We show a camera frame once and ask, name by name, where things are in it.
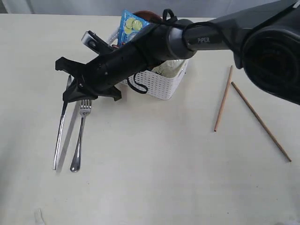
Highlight silver metal knife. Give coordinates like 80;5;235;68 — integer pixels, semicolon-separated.
52;75;73;171

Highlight silver metal fork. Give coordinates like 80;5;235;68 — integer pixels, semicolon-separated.
70;99;92;173

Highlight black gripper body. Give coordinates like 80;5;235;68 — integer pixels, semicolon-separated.
55;41;150;96

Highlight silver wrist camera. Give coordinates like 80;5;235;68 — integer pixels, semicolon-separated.
81;30;114;55

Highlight brown wooden chopstick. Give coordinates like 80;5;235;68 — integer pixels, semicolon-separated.
231;82;292;162
214;65;233;132

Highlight blue chips bag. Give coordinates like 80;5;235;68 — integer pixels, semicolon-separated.
117;10;150;46

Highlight white patterned ceramic bowl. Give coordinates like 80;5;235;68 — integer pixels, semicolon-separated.
152;60;185;78

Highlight black cable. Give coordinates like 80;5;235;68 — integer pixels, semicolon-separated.
127;8;181;95

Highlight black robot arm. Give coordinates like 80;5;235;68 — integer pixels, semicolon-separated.
55;0;300;104

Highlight white plastic woven basket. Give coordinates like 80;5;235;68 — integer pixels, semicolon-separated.
107;25;189;101

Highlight brown wooden plate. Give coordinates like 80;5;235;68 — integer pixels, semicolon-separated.
133;10;162;23

